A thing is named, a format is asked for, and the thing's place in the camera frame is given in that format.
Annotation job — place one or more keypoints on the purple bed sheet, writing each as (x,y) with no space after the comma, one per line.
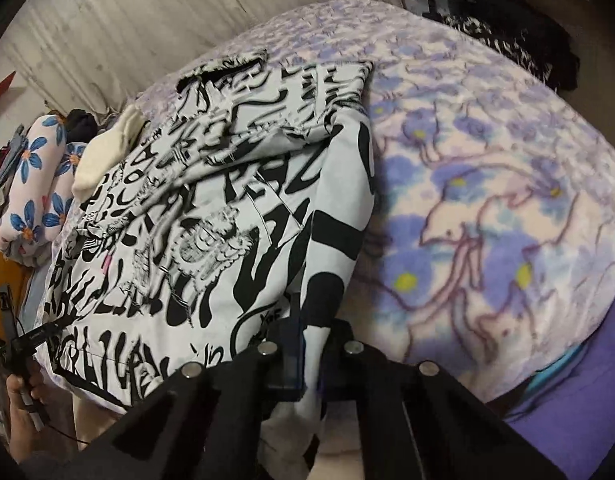
(577,425)

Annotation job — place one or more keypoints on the black white patterned cloth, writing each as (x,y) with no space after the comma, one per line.
(507,45)

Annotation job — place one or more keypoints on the blue flower print rolled quilt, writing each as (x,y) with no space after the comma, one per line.
(32,195)

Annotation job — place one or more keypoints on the dark clothes pile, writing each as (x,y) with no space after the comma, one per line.
(81,125)

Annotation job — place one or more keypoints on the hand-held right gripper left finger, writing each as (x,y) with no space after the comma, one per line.
(287,357)

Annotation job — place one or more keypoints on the white pleated curtain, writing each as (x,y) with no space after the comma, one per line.
(162,25)

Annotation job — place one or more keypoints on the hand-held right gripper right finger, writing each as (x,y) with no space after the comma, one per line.
(347,367)

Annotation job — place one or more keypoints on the grey and red clothes heap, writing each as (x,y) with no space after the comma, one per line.
(9,157)

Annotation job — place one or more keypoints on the person's left hand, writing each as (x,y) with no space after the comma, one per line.
(18,422)

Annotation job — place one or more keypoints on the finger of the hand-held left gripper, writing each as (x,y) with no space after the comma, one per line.
(39,334)

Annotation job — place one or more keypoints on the purple floral fleece blanket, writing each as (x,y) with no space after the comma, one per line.
(487,210)

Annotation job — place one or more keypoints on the white black graffiti print jacket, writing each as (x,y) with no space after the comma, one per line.
(212,210)

